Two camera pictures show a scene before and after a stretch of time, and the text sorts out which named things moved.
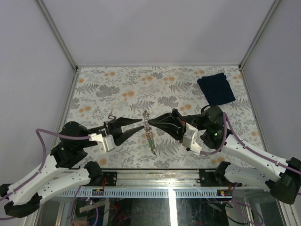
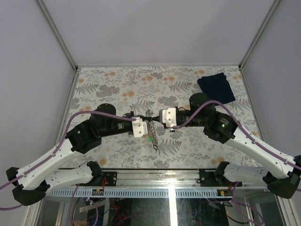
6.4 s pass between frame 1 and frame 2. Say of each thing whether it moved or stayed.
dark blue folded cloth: stayed
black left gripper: moved
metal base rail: stayed
